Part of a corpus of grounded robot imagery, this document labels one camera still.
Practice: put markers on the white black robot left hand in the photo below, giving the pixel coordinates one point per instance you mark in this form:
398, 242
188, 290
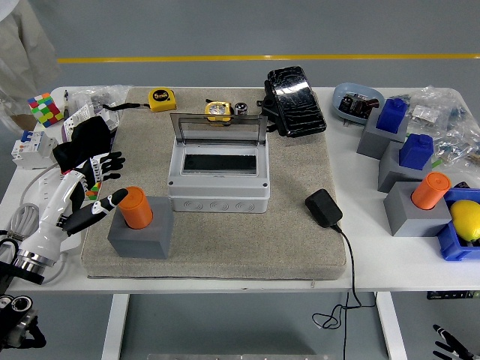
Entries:
48, 221

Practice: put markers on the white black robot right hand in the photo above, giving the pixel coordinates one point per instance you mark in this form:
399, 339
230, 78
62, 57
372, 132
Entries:
463, 353

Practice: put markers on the orange cylinder battery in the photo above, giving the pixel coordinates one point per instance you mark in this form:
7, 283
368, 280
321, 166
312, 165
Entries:
137, 212
430, 191

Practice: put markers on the grey electrical enclosure box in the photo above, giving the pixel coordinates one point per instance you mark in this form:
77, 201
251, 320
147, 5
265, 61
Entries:
219, 191

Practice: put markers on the smoky transparent box lid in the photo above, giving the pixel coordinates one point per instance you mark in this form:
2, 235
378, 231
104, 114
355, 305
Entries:
219, 131

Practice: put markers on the white power strip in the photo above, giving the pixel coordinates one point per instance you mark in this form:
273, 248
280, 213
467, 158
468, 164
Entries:
48, 189

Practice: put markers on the small colourful puzzle cube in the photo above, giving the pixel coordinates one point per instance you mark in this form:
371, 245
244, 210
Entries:
93, 192

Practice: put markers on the black table control panel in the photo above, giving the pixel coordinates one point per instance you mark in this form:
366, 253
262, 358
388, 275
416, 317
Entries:
450, 295

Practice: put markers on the white circuit breaker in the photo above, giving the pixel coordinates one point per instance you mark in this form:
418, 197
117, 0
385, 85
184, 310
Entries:
33, 150

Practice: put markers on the white table leg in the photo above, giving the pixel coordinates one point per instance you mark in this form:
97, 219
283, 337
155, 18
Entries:
392, 326
114, 326

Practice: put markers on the black cloth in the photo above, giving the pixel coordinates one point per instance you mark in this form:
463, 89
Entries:
90, 140

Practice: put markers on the grey block with round hole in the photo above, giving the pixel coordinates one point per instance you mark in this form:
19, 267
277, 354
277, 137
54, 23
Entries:
142, 240

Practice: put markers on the blue plastic bin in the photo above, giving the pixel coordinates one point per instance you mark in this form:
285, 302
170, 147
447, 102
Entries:
452, 249

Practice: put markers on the white purple printed packet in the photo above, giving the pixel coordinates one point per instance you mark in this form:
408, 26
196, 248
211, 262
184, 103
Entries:
75, 120

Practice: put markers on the large colourful puzzle cube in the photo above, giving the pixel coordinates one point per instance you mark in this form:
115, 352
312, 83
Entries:
45, 110

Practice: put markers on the grey breaker module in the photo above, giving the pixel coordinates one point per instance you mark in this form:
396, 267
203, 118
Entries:
110, 118

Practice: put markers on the slim pen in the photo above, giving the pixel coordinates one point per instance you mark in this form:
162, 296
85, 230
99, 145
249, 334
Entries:
66, 101

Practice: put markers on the yellow lemon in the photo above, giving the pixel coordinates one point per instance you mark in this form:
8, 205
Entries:
465, 219

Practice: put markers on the clear bag of small parts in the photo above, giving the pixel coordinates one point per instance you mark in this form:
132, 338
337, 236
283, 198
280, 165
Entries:
95, 95

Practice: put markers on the grey block holder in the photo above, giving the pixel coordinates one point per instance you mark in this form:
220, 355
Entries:
392, 176
408, 221
369, 144

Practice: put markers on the person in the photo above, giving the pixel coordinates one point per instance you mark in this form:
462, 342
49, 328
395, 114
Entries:
22, 45

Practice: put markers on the beige-grey foam mat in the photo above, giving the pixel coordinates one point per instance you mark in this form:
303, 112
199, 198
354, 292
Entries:
232, 247

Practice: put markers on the black power adapter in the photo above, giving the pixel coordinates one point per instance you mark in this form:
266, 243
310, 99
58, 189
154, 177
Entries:
323, 207

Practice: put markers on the yellow round tape measure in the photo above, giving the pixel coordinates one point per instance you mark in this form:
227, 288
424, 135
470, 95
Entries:
217, 108

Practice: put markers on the blue bottle-shaped block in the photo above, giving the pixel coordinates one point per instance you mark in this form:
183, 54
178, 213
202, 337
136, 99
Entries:
415, 152
392, 116

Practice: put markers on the small black capacitor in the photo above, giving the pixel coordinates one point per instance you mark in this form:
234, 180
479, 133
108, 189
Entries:
240, 108

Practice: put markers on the dark electronic parts pile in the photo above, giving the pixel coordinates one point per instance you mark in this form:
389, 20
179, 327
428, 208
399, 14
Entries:
358, 104

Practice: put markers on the black glossy case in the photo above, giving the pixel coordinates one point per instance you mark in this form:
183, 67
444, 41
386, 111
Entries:
298, 103

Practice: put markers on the light blue bowl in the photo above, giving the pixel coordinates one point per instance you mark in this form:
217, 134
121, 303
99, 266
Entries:
343, 92

